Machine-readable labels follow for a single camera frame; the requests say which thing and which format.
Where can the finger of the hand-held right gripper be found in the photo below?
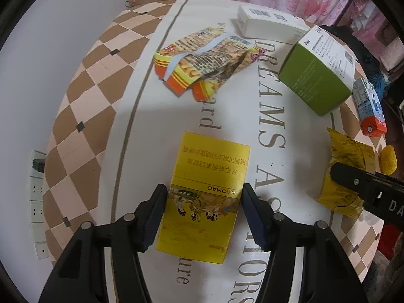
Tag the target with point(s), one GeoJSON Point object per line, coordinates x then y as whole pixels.
{"type": "Point", "coordinates": [350, 178]}

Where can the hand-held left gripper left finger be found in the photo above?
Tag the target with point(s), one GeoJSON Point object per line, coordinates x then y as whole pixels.
{"type": "Point", "coordinates": [154, 219]}

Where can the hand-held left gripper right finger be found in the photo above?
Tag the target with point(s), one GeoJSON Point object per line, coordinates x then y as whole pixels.
{"type": "Point", "coordinates": [253, 219]}

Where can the yellow plastic bag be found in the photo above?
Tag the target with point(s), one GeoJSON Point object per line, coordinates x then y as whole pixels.
{"type": "Point", "coordinates": [344, 154]}

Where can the yellow cigarette carton box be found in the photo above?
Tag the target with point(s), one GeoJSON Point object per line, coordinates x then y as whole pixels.
{"type": "Point", "coordinates": [208, 164]}

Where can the blue white drink carton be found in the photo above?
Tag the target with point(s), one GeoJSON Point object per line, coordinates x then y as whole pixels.
{"type": "Point", "coordinates": [367, 104]}

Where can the green cardboard box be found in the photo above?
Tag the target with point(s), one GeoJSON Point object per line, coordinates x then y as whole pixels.
{"type": "Point", "coordinates": [309, 75]}

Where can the orange yellow snack wrapper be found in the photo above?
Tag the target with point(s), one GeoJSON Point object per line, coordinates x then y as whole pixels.
{"type": "Point", "coordinates": [202, 60]}

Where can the white cardboard box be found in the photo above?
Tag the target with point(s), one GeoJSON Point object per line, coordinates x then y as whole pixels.
{"type": "Point", "coordinates": [268, 26]}

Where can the red bed sheet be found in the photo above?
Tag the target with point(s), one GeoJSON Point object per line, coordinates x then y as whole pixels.
{"type": "Point", "coordinates": [389, 240]}

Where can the yellow round fruit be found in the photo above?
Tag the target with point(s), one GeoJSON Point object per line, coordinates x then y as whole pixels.
{"type": "Point", "coordinates": [388, 159]}

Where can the blue jacket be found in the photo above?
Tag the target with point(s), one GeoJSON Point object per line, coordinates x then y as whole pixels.
{"type": "Point", "coordinates": [377, 80]}

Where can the checkered printed tablecloth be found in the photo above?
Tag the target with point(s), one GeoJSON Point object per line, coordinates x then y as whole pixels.
{"type": "Point", "coordinates": [94, 116]}

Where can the white power strip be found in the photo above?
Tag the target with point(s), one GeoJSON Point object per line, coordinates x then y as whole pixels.
{"type": "Point", "coordinates": [36, 195]}

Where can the black plug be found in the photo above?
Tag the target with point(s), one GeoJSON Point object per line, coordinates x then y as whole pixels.
{"type": "Point", "coordinates": [38, 165]}

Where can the pink fleece coat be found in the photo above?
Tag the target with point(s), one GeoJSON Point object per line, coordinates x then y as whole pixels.
{"type": "Point", "coordinates": [389, 50]}

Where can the black clothes pile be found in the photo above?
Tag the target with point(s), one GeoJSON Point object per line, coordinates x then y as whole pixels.
{"type": "Point", "coordinates": [356, 44]}

